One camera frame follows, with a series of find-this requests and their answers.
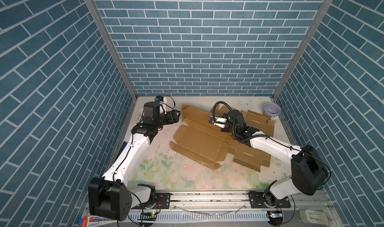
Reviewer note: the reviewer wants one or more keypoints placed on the aluminium left corner post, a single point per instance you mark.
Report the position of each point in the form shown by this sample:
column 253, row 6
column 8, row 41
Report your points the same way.
column 91, row 5

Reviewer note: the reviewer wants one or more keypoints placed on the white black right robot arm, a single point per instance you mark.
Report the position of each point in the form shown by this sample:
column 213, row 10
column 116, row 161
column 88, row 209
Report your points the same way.
column 308, row 171

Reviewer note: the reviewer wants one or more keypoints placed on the white ceramic mug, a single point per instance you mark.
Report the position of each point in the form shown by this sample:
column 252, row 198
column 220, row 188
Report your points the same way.
column 140, row 112

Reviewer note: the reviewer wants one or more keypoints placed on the brown cardboard box sheet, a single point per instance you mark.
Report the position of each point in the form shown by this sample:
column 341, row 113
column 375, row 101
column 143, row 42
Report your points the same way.
column 241, row 149
column 199, row 140

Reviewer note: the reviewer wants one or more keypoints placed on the lavender ceramic mug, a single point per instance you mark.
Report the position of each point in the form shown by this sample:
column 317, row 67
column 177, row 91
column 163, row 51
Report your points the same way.
column 272, row 110

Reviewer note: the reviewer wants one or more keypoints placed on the white red blue carton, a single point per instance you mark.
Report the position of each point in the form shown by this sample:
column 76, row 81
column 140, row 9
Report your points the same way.
column 94, row 221

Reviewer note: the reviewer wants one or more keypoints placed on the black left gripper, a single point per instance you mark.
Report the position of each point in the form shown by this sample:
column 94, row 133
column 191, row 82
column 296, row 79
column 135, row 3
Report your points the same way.
column 175, row 117

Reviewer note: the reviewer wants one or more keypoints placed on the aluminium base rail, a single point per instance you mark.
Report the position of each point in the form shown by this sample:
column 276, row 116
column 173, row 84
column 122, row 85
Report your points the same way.
column 231, row 200

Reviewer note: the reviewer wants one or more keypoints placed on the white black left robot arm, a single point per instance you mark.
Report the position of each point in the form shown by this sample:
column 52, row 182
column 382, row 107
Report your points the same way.
column 120, row 167

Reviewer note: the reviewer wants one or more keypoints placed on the white slotted cable duct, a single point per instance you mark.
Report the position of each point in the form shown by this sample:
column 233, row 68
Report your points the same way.
column 182, row 217

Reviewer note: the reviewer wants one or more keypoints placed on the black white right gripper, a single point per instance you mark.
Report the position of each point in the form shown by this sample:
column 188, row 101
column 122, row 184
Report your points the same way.
column 226, row 115

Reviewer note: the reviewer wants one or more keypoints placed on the aluminium right corner post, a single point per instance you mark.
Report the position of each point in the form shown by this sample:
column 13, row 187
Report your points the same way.
column 319, row 16

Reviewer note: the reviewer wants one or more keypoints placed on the aluminium corner post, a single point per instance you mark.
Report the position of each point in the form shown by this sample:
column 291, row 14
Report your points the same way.
column 91, row 5
column 319, row 16

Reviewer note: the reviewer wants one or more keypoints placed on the white plastic device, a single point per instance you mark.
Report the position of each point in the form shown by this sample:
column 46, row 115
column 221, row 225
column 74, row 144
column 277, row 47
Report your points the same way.
column 314, row 217

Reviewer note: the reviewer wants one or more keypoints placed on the brown cardboard box top sheet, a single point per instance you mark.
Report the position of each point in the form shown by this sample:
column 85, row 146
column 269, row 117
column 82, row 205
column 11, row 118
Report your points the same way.
column 199, row 140

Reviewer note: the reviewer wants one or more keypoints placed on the brown cardboard box lower sheet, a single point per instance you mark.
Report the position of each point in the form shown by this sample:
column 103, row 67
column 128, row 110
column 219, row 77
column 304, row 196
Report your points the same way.
column 241, row 149

